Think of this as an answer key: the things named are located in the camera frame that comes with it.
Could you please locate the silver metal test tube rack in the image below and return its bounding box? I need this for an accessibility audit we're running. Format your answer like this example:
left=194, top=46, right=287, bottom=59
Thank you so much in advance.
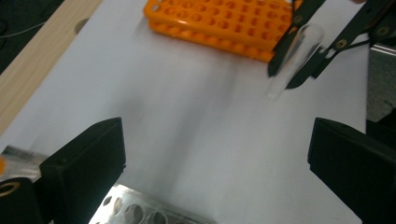
left=0, top=145, right=219, bottom=224

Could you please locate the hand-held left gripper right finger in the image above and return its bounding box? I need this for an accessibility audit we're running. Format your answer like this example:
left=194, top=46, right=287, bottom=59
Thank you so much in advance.
left=307, top=117, right=396, bottom=224

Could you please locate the white floor cable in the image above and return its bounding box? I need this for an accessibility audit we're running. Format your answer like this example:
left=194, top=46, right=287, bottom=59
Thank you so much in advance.
left=0, top=21, right=48, bottom=40

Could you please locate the orange plastic test tube rack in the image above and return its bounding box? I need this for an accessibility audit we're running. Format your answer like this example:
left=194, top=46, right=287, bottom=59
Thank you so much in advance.
left=143, top=0, right=304, bottom=63

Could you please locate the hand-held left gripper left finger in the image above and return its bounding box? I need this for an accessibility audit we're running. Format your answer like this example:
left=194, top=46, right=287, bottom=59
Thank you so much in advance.
left=39, top=117, right=127, bottom=224

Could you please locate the light wooden table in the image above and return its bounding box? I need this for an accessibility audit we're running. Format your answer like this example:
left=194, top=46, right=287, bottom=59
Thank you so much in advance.
left=0, top=0, right=104, bottom=136

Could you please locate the metal floor rail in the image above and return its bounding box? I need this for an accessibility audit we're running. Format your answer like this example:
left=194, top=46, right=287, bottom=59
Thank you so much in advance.
left=369, top=43, right=396, bottom=57

